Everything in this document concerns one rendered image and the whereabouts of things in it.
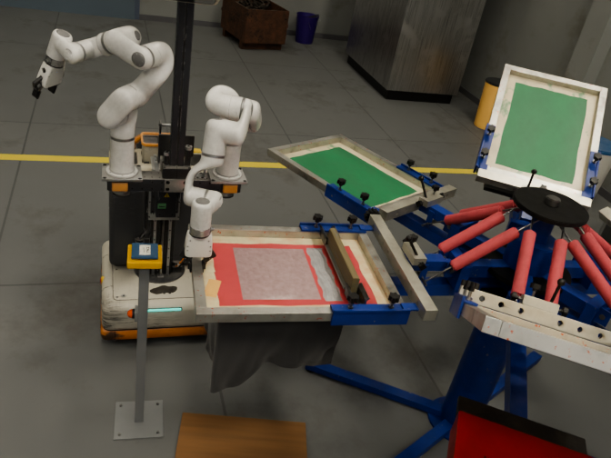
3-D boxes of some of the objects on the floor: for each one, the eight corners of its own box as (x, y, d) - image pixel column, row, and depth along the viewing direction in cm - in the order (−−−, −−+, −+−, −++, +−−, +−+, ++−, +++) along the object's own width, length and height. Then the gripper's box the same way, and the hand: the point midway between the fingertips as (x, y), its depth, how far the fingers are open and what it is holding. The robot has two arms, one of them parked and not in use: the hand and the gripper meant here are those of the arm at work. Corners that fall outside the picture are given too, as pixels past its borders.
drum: (505, 133, 734) (521, 87, 705) (480, 131, 722) (495, 85, 693) (490, 121, 762) (505, 78, 733) (465, 120, 751) (480, 75, 722)
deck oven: (471, 107, 802) (531, -79, 687) (383, 101, 761) (431, -98, 646) (417, 67, 938) (461, -94, 823) (341, 60, 897) (375, -110, 782)
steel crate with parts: (271, 35, 953) (276, -5, 922) (286, 54, 871) (294, 12, 840) (217, 30, 926) (221, -12, 895) (228, 49, 843) (233, 4, 812)
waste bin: (313, 40, 975) (318, 11, 952) (319, 46, 947) (325, 16, 923) (290, 37, 963) (294, 8, 940) (295, 44, 934) (300, 14, 911)
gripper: (176, 234, 213) (174, 275, 222) (224, 235, 217) (219, 276, 227) (175, 224, 219) (174, 263, 228) (221, 224, 223) (217, 264, 233)
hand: (196, 265), depth 227 cm, fingers closed on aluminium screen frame, 4 cm apart
